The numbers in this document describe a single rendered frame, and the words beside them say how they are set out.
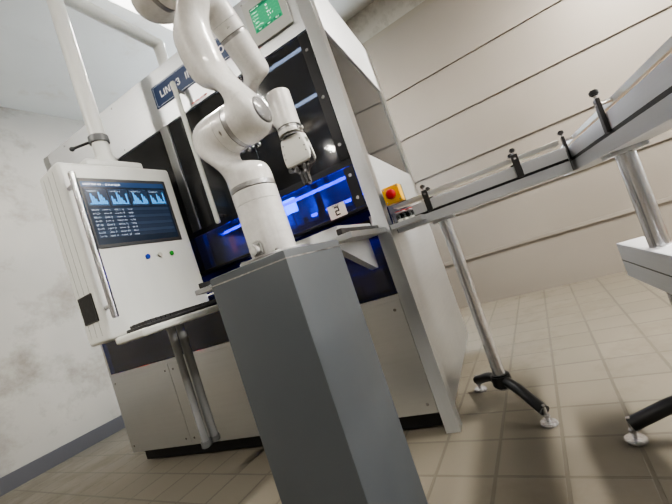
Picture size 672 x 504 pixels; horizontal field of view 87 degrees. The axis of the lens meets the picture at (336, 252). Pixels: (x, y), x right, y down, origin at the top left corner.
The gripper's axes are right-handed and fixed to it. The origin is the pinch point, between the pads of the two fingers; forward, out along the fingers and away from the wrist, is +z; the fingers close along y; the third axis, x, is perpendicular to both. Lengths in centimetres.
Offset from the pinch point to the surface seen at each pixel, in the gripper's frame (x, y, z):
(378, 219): -34.6, -9.2, 18.6
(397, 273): -35, -9, 42
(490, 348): -49, -32, 85
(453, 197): -45, -39, 20
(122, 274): 9, 91, 5
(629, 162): -17, -88, 31
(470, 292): -49, -32, 60
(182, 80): -34, 64, -84
